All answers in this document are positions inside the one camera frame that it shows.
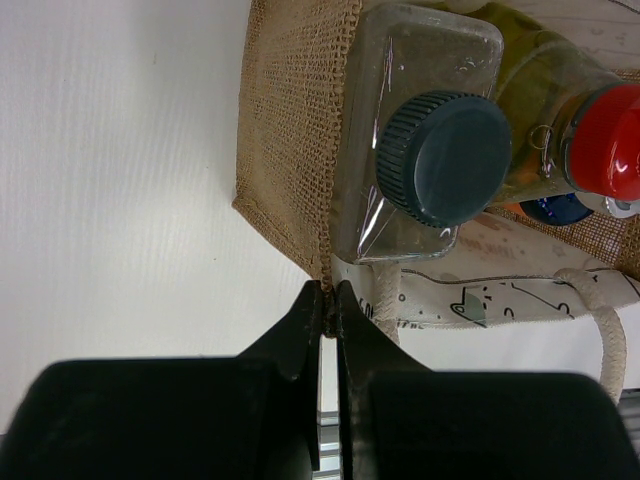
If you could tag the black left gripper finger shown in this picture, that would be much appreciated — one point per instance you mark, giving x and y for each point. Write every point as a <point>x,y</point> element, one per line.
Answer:
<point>251,416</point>

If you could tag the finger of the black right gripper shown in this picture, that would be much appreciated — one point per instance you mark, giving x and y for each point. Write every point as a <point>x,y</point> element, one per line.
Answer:
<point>402,420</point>

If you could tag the canvas jute tote bag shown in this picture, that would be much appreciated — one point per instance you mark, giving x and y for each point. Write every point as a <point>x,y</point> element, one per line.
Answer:
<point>503,269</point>

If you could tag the clear bottle dark cap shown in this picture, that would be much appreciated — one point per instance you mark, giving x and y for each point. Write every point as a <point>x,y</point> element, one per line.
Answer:
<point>424,148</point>

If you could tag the yellow bottle red cap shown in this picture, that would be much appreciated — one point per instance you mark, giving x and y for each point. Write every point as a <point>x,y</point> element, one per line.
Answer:
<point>575,123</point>

